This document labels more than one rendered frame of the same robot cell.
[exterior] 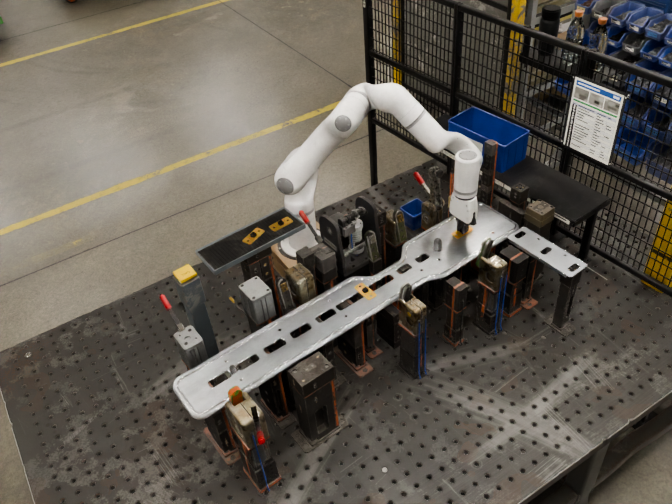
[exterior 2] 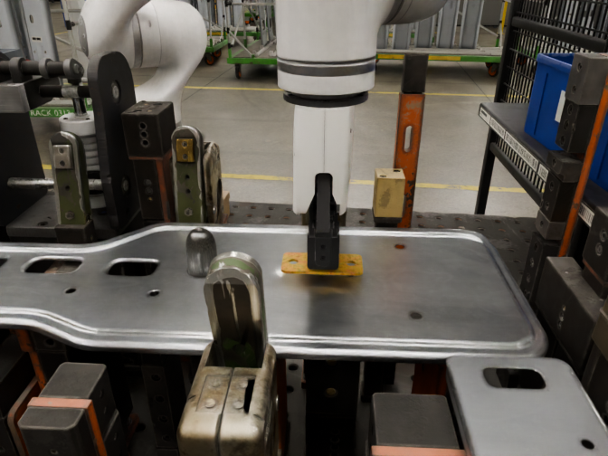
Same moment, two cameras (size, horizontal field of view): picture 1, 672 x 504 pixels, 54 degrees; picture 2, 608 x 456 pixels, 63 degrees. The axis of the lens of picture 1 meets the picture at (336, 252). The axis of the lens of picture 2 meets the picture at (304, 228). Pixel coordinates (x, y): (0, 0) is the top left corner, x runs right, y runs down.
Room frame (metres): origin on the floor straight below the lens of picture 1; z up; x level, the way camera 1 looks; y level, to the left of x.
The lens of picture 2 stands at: (1.49, -0.73, 1.28)
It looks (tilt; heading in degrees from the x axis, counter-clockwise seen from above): 27 degrees down; 36
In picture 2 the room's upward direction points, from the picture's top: straight up
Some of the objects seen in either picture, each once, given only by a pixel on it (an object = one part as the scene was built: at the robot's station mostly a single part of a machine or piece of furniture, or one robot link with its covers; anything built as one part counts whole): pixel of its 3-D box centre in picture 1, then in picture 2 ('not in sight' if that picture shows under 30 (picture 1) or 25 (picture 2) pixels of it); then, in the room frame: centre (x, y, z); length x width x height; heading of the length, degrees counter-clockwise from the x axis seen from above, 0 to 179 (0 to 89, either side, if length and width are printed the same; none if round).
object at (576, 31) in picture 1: (574, 37); not in sight; (2.30, -0.96, 1.53); 0.06 x 0.06 x 0.20
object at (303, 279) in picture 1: (305, 311); not in sight; (1.65, 0.13, 0.89); 0.13 x 0.11 x 0.38; 33
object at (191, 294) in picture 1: (199, 321); not in sight; (1.62, 0.51, 0.92); 0.08 x 0.08 x 0.44; 33
